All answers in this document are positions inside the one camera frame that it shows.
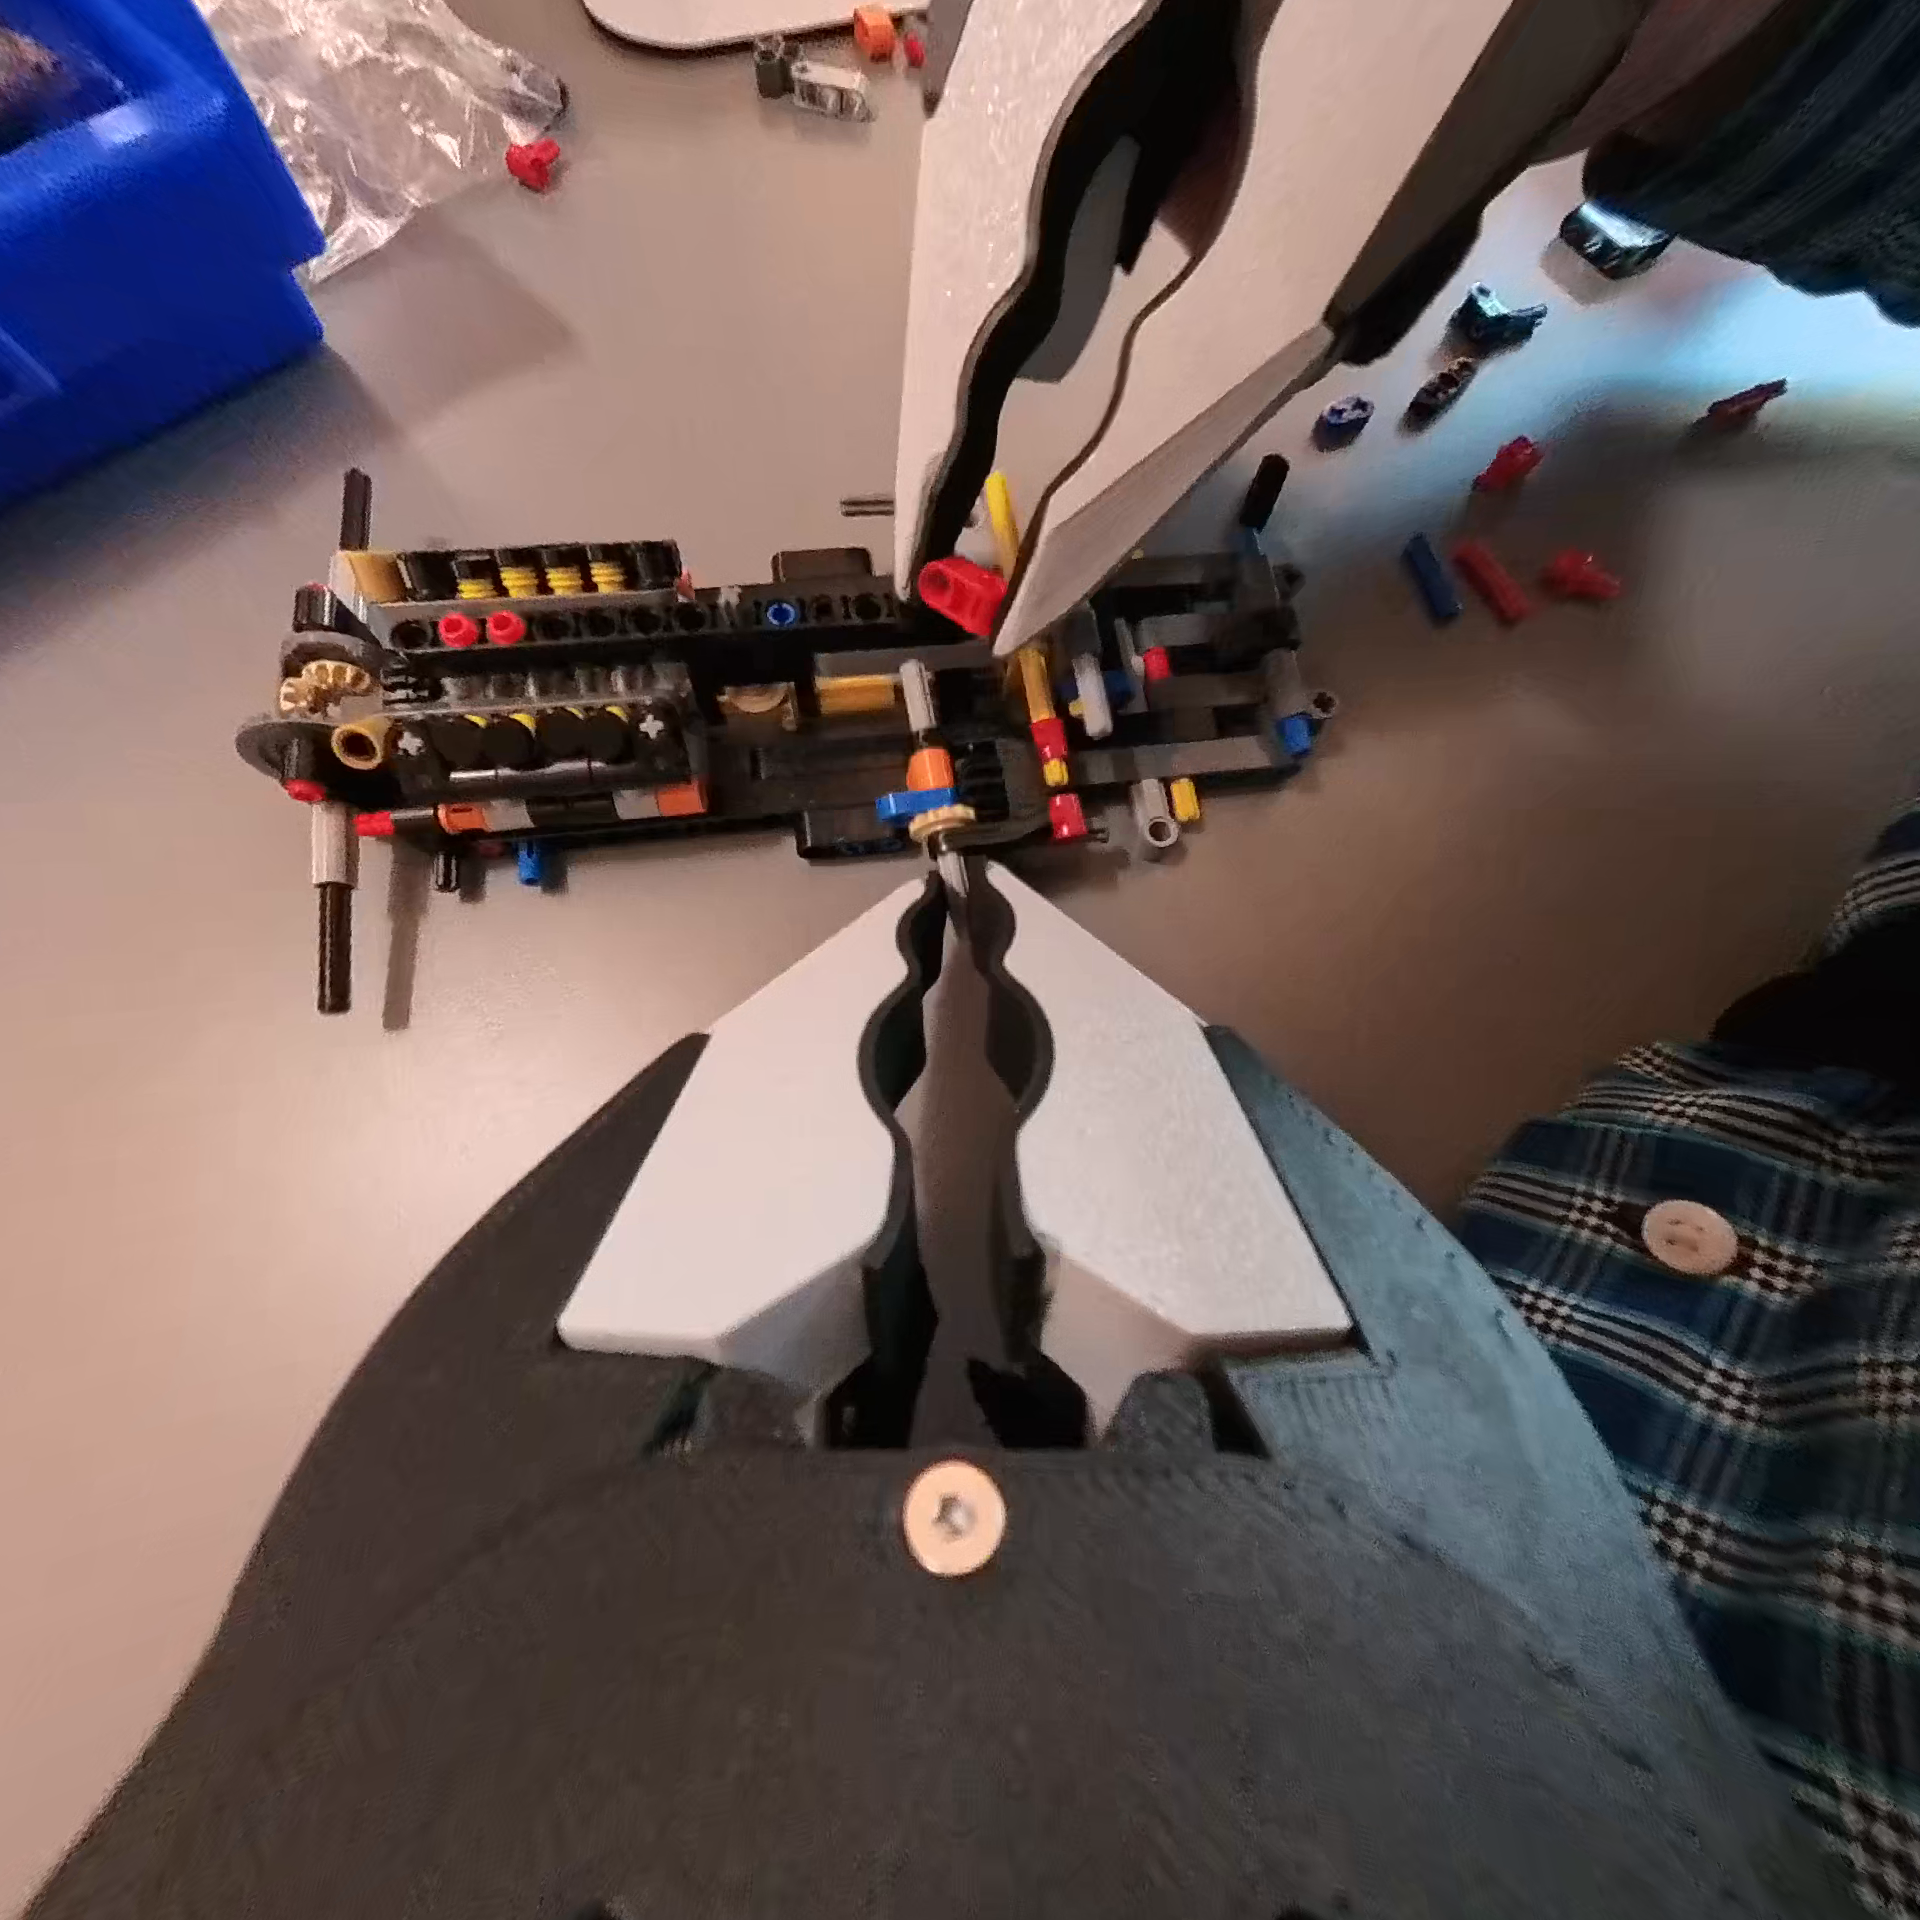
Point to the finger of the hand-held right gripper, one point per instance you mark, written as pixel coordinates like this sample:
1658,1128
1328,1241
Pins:
991,178
1351,137

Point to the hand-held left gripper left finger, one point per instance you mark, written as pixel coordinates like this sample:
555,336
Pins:
732,1183

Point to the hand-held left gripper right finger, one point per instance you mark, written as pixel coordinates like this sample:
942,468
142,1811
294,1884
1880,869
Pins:
1169,1183

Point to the red lego connector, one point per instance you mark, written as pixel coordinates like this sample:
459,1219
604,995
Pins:
1580,571
958,591
1509,463

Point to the black lego vehicle chassis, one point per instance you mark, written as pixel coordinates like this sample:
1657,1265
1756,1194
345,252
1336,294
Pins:
599,748

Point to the lego axle with tan gear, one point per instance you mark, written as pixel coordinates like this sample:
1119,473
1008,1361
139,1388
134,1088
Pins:
923,707

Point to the person's right forearm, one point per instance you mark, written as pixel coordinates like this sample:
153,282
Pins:
1799,150

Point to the orange lego piece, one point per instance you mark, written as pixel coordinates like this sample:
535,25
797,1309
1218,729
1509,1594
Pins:
873,25

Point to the grey and black lego connector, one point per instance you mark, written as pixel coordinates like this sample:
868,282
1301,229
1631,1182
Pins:
815,84

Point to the dark blue lego connector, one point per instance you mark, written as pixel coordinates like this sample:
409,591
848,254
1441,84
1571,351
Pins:
1495,316

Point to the short black lego beam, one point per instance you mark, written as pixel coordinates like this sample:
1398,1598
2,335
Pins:
1441,393

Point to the dark blue lego bush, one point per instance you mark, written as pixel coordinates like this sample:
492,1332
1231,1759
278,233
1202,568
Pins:
1346,419

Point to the blue lego pin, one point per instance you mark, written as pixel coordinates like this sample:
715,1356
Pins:
1431,580

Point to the long red lego pin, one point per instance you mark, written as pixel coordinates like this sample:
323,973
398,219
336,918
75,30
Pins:
1491,584

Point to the dark red lego pin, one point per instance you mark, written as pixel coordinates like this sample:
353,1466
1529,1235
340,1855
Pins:
1747,399

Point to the white monitor stand base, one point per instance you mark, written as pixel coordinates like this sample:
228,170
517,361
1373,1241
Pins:
704,17

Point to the clear plastic bag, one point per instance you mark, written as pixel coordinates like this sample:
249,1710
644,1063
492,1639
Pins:
390,87

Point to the blue plastic bin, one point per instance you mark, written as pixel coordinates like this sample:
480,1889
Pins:
134,240

